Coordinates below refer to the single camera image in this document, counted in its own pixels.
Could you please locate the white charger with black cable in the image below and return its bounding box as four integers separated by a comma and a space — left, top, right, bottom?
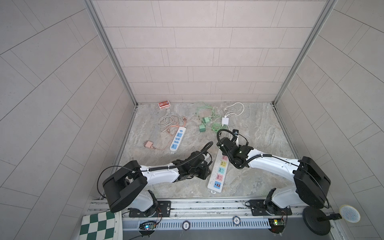
233, 129, 249, 147

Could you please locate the colourful white power strip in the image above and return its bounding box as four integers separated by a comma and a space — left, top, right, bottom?
207, 150, 230, 194

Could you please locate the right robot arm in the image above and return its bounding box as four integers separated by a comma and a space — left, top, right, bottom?
217, 129, 331, 215

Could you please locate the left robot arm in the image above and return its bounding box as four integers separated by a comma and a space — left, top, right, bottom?
103, 151, 213, 217

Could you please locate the blue white power strip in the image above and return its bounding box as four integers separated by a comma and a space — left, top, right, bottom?
170, 127, 187, 154

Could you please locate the white square charger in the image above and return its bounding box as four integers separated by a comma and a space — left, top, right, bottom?
222, 117, 229, 126

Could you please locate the green charger front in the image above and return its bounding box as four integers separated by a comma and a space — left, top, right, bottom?
199, 124, 206, 133

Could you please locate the pink charger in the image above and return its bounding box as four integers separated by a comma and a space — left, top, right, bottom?
144, 141, 153, 149

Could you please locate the red small box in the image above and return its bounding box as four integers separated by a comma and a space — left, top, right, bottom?
158, 100, 171, 109

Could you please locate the green white checkerboard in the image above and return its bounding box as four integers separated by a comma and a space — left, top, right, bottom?
79, 211, 123, 240

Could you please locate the green cable bundle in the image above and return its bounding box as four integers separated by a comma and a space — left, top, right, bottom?
195, 103, 229, 137

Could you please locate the white power strip cord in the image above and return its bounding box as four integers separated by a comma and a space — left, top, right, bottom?
223, 101, 246, 119

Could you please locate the pink cable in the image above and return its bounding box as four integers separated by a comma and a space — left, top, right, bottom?
149, 116, 188, 151

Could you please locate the aluminium rail base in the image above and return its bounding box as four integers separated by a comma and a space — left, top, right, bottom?
86, 196, 337, 232

